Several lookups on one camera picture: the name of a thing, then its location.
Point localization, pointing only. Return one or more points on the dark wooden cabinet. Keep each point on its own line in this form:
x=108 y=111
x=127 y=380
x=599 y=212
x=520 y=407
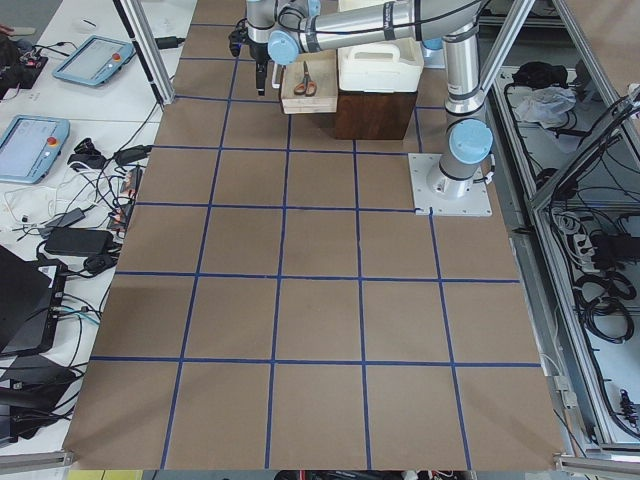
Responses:
x=373 y=116

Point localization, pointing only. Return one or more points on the crumpled white cloth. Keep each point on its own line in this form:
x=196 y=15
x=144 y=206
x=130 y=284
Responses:
x=549 y=106

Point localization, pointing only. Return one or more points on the blue teach pendant far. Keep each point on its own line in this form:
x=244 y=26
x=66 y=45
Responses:
x=95 y=61

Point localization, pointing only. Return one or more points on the aluminium frame post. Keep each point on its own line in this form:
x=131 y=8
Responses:
x=135 y=22

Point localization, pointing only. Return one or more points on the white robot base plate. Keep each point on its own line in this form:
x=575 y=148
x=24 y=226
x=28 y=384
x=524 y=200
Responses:
x=436 y=194

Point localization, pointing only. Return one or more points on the blue teach pendant near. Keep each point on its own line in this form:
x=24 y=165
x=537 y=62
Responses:
x=30 y=146

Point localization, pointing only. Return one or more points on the white plastic storage tray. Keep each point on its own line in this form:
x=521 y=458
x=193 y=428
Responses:
x=384 y=67

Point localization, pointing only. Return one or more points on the black laptop computer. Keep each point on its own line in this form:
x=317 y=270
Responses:
x=31 y=292

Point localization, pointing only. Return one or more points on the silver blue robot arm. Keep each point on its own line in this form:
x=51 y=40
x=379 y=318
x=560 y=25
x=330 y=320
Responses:
x=279 y=31

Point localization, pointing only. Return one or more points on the light wooden drawer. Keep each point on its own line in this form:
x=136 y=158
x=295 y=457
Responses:
x=323 y=70

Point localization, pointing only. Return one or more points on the blue teach pendant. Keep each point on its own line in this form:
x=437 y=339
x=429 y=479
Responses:
x=95 y=61
x=30 y=146

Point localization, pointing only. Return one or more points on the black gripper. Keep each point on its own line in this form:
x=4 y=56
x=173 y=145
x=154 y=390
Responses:
x=258 y=53

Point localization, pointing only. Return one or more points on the brown paper table cover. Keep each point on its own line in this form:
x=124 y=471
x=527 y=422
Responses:
x=278 y=303

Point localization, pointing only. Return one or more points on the black power adapter brick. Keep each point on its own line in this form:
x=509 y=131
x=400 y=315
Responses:
x=78 y=242

